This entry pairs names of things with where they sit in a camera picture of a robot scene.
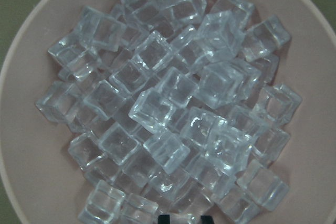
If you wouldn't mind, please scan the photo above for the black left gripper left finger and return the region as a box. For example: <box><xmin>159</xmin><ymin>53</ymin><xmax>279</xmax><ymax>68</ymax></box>
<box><xmin>157</xmin><ymin>214</ymin><xmax>170</xmax><ymax>224</ymax></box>

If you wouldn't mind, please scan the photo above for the clear ice cubes pile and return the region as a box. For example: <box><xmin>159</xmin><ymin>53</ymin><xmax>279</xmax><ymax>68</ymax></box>
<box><xmin>36</xmin><ymin>0</ymin><xmax>301</xmax><ymax>223</ymax></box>

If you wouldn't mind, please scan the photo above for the pink bowl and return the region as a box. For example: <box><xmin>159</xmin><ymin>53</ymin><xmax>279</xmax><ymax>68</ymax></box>
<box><xmin>1</xmin><ymin>0</ymin><xmax>335</xmax><ymax>223</ymax></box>

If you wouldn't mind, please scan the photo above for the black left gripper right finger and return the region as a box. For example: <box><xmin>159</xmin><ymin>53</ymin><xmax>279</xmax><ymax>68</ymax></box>
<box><xmin>201</xmin><ymin>215</ymin><xmax>214</xmax><ymax>224</ymax></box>

